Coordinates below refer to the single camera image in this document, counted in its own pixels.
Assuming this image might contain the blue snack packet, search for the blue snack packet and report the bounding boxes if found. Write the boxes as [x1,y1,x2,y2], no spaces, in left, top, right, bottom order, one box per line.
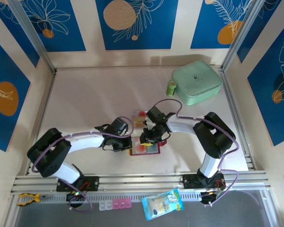
[141,188,185,222]

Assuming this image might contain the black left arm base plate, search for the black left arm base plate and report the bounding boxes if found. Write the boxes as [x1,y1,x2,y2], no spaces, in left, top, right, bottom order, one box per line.
[56,175,100,192]

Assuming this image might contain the pink pill box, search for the pink pill box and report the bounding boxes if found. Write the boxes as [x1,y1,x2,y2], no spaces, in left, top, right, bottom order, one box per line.
[111,198,133,210]

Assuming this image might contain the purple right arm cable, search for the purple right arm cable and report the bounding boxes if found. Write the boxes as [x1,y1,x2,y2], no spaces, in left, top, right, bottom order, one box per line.
[153,99,240,208]

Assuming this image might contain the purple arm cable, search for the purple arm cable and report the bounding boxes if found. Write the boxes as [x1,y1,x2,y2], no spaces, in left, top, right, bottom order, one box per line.
[153,99,240,208]
[32,115,134,213]

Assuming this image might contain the clear pill box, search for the clear pill box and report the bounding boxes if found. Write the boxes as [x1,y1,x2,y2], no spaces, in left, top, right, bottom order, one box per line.
[98,202,113,211]

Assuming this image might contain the aluminium frame post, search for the aluminium frame post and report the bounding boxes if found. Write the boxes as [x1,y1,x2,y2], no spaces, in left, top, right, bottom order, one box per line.
[8,0,58,74]
[221,0,262,71]

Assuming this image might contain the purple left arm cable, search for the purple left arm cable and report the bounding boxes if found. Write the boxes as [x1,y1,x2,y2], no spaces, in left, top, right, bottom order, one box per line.
[32,115,134,213]

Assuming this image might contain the grey slotted cable duct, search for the grey slotted cable duct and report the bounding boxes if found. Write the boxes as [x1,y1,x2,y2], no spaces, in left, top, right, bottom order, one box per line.
[41,191,204,202]

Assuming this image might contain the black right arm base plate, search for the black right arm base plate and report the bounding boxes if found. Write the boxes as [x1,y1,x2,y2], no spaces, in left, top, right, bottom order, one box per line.
[180,174,225,190]

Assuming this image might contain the mint green zip pouch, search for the mint green zip pouch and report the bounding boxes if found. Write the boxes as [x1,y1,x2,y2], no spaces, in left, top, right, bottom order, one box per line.
[171,60,223,106]

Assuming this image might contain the small green bottle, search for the small green bottle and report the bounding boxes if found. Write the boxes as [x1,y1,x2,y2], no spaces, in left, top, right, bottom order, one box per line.
[166,79,177,97]

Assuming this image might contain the aluminium side rail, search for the aluminium side rail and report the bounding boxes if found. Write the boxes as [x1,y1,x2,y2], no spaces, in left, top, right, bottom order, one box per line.
[219,66,255,171]
[26,70,57,175]

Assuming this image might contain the yellow handled pliers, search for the yellow handled pliers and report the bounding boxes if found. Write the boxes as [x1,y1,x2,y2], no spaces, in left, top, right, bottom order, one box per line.
[16,192,48,206]

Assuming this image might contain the red card holder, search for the red card holder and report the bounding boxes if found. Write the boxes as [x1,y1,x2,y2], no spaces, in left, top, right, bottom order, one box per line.
[129,136,168,156]

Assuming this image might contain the aluminium front rail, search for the aluminium front rail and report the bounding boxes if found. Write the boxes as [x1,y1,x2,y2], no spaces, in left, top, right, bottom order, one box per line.
[10,170,272,196]

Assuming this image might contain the card with red print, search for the card with red print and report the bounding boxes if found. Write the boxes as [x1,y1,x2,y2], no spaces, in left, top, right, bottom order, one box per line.
[133,109,149,118]

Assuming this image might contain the card with red circle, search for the card with red circle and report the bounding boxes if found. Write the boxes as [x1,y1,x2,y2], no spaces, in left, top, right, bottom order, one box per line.
[132,138,147,154]

